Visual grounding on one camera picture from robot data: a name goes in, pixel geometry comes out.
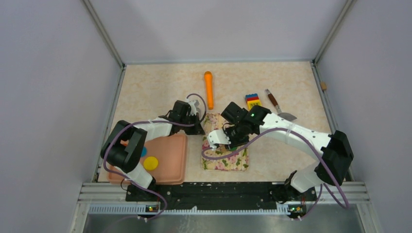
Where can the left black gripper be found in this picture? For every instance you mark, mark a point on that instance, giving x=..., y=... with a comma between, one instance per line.
x=195, y=130

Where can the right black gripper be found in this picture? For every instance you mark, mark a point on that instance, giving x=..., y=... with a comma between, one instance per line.
x=233, y=143

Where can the floral cutting board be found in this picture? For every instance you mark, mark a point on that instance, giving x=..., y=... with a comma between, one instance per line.
x=237, y=162

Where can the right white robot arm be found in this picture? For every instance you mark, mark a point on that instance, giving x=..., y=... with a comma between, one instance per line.
x=332, y=152

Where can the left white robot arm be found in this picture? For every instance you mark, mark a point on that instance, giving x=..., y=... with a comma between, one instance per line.
x=124, y=146

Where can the blue dough disc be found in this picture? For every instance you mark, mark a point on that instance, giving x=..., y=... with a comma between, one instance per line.
x=144, y=152

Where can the yellow dough disc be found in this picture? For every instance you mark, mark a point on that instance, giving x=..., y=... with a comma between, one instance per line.
x=150, y=163

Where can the orange dough disc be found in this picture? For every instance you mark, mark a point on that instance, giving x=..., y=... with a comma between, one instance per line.
x=125, y=143

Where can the round metal cutter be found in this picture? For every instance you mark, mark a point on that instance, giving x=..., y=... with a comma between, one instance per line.
x=200, y=112

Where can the colourful toy block stack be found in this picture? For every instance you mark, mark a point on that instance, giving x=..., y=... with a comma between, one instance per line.
x=252, y=100

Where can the pink plastic tray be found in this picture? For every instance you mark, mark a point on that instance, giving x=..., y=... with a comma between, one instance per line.
x=171, y=154

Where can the orange toy microphone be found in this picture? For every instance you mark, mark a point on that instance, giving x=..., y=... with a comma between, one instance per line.
x=208, y=77

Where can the small wooden knob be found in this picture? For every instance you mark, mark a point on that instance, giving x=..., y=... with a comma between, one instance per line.
x=323, y=86

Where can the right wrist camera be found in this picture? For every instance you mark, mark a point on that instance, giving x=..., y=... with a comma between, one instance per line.
x=216, y=138

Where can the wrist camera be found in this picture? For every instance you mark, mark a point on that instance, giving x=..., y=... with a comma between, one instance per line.
x=216, y=138
x=193, y=104

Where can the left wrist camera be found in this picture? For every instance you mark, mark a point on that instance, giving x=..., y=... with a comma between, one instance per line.
x=193, y=104

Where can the metal spatula wooden handle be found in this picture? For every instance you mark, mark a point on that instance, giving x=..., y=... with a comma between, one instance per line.
x=280, y=113

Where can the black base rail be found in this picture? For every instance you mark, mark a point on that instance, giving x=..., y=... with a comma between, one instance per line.
x=226, y=196

